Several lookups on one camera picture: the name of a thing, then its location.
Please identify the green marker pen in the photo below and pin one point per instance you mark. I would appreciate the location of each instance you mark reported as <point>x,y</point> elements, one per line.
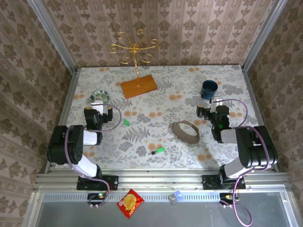
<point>160,150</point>

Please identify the dark blue mug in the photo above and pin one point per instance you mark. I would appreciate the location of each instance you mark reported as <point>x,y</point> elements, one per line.
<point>209,91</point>

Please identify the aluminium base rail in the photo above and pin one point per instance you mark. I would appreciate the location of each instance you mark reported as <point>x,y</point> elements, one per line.
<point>161,180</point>

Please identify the small black circuit board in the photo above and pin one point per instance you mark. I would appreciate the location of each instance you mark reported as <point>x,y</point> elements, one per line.
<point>227,196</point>
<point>98,196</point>

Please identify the red snack packet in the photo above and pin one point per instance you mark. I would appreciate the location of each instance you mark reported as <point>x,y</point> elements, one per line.
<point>130,202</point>

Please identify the grey metal panel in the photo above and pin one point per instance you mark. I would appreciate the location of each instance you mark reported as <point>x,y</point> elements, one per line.
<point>189,215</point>

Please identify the small green key tag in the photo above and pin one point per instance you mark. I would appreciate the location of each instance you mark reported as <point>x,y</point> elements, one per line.
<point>126,122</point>

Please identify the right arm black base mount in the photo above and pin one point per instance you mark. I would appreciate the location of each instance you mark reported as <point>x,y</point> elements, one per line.
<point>208,182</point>

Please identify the aluminium corner post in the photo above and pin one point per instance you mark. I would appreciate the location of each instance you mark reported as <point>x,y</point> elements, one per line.
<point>54,35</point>
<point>263,35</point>

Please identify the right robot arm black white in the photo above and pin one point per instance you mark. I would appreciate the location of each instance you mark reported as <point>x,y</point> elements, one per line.
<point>255,146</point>

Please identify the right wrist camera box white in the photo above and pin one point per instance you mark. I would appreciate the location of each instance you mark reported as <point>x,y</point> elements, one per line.
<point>216,101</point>

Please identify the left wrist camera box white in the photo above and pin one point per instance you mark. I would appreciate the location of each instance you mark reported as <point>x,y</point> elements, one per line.
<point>97,105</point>

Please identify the aluminium side rail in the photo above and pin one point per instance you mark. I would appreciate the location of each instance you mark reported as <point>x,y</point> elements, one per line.
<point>65,106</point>
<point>256,106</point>

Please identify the small blue white packet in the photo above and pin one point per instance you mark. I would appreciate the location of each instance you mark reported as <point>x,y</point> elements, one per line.
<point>175,197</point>

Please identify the leaf-patterned bowl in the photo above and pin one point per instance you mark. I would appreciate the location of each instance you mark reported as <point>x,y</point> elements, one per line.
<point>99,95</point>

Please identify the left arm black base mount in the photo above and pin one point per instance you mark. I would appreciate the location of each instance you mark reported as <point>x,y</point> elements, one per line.
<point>113,182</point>

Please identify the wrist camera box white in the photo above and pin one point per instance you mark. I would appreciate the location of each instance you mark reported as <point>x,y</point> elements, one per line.
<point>97,105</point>
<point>216,101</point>

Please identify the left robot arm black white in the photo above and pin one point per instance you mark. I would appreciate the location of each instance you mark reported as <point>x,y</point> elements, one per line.
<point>66,144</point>

